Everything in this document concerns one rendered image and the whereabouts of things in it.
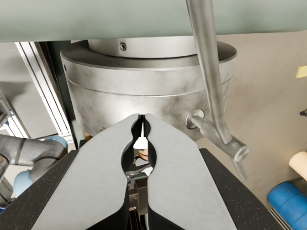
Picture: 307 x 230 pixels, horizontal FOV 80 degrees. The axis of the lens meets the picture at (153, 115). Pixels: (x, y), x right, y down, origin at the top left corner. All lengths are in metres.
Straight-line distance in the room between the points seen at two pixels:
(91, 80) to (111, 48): 0.06
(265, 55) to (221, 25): 1.87
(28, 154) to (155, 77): 0.44
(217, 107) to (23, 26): 0.18
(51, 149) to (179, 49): 0.44
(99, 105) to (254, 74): 1.93
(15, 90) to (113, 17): 1.25
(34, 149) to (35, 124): 0.92
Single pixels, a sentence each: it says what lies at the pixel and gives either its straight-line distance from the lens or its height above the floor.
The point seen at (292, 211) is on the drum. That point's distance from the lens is 3.77.
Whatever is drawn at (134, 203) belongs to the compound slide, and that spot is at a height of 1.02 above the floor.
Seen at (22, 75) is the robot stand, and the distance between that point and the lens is 1.36.
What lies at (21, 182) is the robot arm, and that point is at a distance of 0.53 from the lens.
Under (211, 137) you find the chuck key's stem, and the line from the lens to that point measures 0.24.
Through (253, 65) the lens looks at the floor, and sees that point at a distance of 2.06.
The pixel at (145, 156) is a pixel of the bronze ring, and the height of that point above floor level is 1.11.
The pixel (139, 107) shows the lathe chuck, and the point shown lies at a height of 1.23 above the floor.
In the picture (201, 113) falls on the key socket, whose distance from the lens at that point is 0.28.
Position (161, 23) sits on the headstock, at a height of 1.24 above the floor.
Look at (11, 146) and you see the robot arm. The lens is 0.59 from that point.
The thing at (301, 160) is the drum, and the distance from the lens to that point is 3.48.
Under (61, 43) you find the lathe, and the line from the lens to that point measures 0.92.
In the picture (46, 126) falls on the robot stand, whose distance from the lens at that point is 1.49.
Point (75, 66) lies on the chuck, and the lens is 0.28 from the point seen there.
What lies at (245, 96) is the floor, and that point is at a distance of 2.17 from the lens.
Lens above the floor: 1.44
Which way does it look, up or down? 56 degrees down
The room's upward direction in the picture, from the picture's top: 151 degrees clockwise
